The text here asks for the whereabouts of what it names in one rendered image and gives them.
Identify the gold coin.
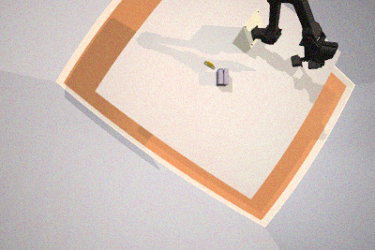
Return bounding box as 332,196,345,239
206,61,214,67

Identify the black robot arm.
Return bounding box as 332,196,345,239
250,0,338,69

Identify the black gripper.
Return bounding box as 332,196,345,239
291,51,333,67

